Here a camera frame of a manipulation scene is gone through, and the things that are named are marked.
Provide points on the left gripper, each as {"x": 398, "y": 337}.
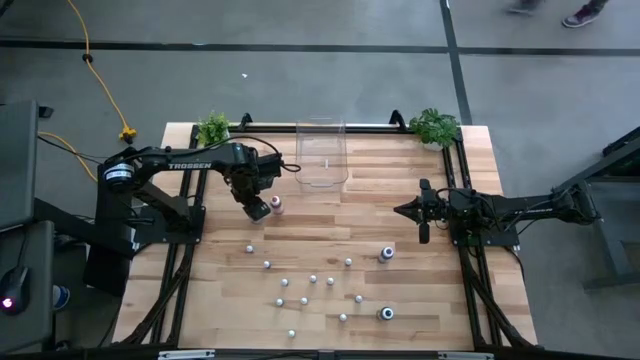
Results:
{"x": 250, "y": 190}

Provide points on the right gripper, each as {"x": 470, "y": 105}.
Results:
{"x": 435, "y": 207}

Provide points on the large red colouring bottle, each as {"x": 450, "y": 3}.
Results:
{"x": 275, "y": 203}

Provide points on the small brown dropper bottle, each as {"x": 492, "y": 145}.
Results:
{"x": 267, "y": 264}

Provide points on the small purple-label dropper bottle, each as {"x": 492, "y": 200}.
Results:
{"x": 279, "y": 302}

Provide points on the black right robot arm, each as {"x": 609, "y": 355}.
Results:
{"x": 525, "y": 207}

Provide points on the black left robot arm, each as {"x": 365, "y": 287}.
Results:
{"x": 190, "y": 164}

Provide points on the large purple colouring bottle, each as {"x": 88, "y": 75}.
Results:
{"x": 386, "y": 253}

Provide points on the clear plastic bin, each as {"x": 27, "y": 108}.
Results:
{"x": 312, "y": 175}

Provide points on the small-leaf plant white pot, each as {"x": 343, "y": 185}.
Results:
{"x": 213, "y": 129}

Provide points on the broad-leaf plant white pot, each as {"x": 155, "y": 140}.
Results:
{"x": 434, "y": 127}

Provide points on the large black colouring bottle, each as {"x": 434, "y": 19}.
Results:
{"x": 385, "y": 313}

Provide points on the black metal cart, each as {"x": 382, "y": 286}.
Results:
{"x": 607, "y": 240}

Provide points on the blue and white can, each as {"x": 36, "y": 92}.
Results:
{"x": 61, "y": 297}

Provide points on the dark grey desk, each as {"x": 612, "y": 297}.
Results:
{"x": 30, "y": 250}

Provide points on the black computer mouse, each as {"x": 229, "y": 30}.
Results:
{"x": 15, "y": 285}

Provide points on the person's shoe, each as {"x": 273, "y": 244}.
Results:
{"x": 582, "y": 15}

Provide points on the black aluminium table frame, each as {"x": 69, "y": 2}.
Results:
{"x": 360, "y": 129}

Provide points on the silver bracket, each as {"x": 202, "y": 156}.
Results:
{"x": 186, "y": 354}
{"x": 465, "y": 355}

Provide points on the black support post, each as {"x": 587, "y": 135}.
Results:
{"x": 107, "y": 270}

